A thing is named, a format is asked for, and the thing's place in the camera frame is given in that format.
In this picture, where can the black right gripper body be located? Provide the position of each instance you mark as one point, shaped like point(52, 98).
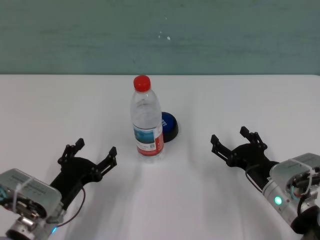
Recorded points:
point(250, 157)

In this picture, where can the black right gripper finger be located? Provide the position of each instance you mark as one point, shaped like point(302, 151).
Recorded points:
point(255, 138)
point(221, 151)

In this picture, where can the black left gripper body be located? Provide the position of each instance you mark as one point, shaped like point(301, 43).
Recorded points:
point(75, 175)

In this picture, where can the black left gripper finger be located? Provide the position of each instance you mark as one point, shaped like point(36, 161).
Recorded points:
point(106, 165)
point(71, 152)

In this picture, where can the blue push button black base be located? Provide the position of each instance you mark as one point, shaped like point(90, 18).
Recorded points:
point(171, 127)

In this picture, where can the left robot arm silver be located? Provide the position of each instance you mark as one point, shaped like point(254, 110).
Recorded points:
point(25, 230)

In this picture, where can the right robot arm silver black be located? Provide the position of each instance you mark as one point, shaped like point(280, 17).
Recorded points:
point(285, 210)

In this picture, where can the clear water bottle red cap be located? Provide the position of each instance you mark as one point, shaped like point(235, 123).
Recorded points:
point(146, 122)

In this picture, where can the white zip tie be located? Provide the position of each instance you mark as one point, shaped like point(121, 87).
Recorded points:
point(310, 172)
point(25, 185)

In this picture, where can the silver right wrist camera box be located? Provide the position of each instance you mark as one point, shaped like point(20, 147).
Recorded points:
point(285, 170)

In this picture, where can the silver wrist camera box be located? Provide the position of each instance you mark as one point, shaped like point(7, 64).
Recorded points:
point(285, 170)
point(37, 190)

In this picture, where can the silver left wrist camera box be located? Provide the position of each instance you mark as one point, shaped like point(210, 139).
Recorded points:
point(37, 190)

